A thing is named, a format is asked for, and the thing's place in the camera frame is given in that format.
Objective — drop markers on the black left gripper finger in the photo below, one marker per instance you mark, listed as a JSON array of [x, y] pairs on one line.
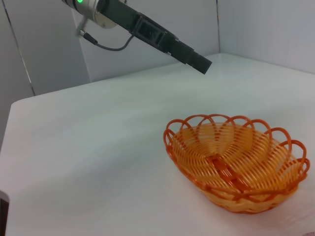
[[197, 66], [192, 52]]

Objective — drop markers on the dark robot torso front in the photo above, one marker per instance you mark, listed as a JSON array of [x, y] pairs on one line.
[[3, 216]]

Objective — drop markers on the orange woven plastic basket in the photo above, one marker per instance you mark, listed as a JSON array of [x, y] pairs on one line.
[[221, 169]]

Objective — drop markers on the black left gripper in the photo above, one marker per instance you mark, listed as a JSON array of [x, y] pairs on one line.
[[120, 13]]

